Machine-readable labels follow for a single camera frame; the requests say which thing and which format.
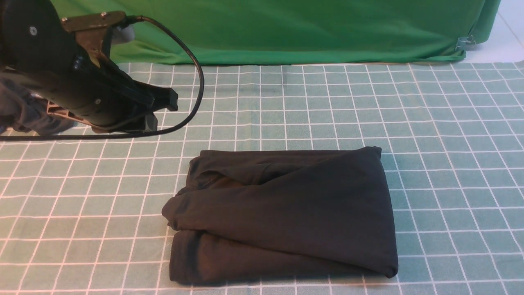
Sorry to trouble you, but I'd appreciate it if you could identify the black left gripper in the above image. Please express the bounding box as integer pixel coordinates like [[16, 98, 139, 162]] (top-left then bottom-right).
[[4, 54, 178, 133]]

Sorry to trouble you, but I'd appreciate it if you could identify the gray long-sleeved shirt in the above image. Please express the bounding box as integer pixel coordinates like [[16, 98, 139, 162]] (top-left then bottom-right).
[[162, 146, 399, 285]]

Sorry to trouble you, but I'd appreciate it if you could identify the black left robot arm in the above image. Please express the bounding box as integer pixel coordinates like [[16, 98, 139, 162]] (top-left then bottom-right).
[[1, 0, 178, 133]]

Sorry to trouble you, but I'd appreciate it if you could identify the green backdrop cloth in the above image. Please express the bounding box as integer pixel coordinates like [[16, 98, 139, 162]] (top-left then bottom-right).
[[52, 0, 500, 65]]

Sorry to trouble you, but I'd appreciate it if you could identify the green checkered tablecloth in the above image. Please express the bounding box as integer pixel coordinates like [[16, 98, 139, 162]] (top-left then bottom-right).
[[0, 62, 524, 295]]

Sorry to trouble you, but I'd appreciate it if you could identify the dark crumpled garment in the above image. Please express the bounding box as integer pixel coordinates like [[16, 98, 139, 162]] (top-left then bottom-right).
[[0, 78, 76, 136]]

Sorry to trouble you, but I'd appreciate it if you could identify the metal binder clip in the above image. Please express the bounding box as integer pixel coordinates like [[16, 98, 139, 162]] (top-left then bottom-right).
[[455, 35, 477, 52]]

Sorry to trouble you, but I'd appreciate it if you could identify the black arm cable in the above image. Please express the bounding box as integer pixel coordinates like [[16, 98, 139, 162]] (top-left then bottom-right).
[[0, 16, 205, 142]]

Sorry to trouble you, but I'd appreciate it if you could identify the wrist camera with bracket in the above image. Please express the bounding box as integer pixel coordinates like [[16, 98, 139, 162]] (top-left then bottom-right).
[[61, 11, 135, 67]]

